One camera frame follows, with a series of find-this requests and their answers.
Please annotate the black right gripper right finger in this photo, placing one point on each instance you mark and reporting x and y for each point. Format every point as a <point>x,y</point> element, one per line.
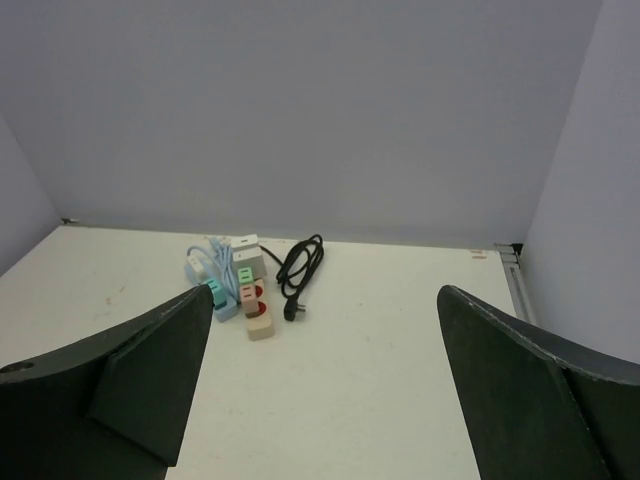
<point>536,405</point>

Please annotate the white adapter on blue strip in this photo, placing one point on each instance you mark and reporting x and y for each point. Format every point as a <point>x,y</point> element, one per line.
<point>197,268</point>

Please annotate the light blue power strip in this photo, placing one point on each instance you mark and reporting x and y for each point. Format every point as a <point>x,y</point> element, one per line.
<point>225,313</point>

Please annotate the pink plug adapter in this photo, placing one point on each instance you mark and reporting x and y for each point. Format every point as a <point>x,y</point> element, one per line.
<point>248,296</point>

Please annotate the mint green plug adapter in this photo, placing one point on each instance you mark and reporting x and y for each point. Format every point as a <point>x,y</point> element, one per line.
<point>245,276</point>

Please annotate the large white charger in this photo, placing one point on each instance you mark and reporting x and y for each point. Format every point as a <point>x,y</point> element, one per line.
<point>250,258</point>

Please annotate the teal plug adapter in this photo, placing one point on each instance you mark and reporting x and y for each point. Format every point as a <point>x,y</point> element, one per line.
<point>218,292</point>

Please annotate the beige power strip red sockets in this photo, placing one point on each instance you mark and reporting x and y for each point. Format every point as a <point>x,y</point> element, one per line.
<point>259,324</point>

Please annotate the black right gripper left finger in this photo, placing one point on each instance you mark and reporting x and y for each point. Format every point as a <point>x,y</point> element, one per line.
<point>114,405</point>

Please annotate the aluminium frame rail right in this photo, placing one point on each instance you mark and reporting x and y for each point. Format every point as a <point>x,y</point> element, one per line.
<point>511,263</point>

